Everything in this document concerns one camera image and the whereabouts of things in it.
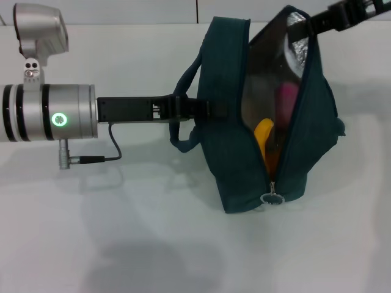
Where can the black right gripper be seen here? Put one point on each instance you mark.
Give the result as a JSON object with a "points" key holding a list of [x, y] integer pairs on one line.
{"points": [[363, 9]]}

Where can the dark teal insulated lunch bag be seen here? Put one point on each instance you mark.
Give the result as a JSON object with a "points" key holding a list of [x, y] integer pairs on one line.
{"points": [[226, 152]]}

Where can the yellow toy banana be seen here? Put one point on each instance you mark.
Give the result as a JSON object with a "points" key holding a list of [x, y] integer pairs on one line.
{"points": [[264, 134]]}

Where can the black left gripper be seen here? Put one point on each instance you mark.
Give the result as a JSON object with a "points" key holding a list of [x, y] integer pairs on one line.
{"points": [[128, 110]]}

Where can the pink toy peach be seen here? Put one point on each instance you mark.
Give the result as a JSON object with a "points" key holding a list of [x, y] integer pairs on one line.
{"points": [[288, 100]]}

